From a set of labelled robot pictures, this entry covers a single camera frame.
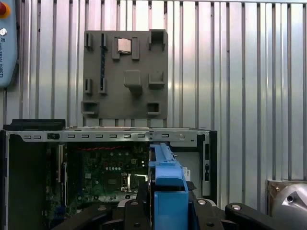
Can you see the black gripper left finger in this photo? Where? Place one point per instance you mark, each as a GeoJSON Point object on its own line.
{"type": "Point", "coordinates": [136, 215]}

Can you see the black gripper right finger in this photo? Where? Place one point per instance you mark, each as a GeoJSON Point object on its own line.
{"type": "Point", "coordinates": [208, 215]}

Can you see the hard disk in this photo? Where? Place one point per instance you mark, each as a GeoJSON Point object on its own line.
{"type": "Point", "coordinates": [170, 206]}

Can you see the CPU socket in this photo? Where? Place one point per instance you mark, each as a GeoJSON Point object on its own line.
{"type": "Point", "coordinates": [136, 182]}

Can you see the gray power supply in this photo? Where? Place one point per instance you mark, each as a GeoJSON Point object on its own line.
{"type": "Point", "coordinates": [192, 160]}

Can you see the green motherboard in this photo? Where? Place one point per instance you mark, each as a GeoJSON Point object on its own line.
{"type": "Point", "coordinates": [96, 167]}

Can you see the black PC case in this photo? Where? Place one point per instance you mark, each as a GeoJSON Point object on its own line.
{"type": "Point", "coordinates": [26, 167]}

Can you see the gray parts rack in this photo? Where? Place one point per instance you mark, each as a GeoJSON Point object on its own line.
{"type": "Point", "coordinates": [115, 95]}

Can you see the dark RAM stick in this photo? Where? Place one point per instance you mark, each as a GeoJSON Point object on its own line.
{"type": "Point", "coordinates": [103, 62]}

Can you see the silver CPU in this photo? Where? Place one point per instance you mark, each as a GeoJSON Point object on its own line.
{"type": "Point", "coordinates": [124, 45]}

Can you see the pale blue teach pendant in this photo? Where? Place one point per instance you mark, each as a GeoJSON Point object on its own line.
{"type": "Point", "coordinates": [8, 60]}

